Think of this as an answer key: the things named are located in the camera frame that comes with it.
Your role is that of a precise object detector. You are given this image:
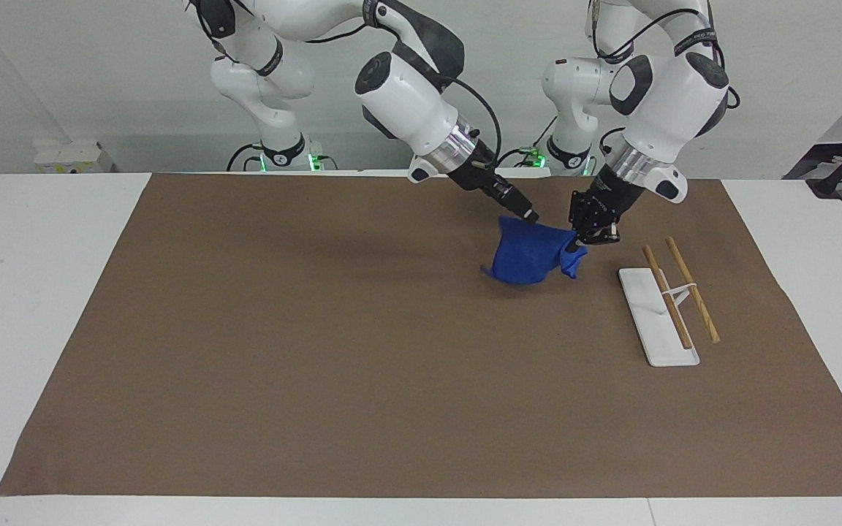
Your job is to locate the blue towel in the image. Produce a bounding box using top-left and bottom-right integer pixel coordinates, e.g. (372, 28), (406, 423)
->
(482, 214), (588, 286)

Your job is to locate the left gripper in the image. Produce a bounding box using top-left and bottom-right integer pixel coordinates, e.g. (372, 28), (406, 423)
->
(569, 169), (646, 254)

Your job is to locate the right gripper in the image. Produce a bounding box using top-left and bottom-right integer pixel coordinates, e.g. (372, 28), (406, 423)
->
(455, 143), (516, 205)

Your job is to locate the white box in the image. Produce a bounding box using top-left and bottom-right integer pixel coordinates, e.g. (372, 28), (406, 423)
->
(32, 140), (115, 175)

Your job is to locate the white rack with wooden rods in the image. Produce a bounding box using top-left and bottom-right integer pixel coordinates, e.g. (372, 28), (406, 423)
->
(618, 236), (722, 368)

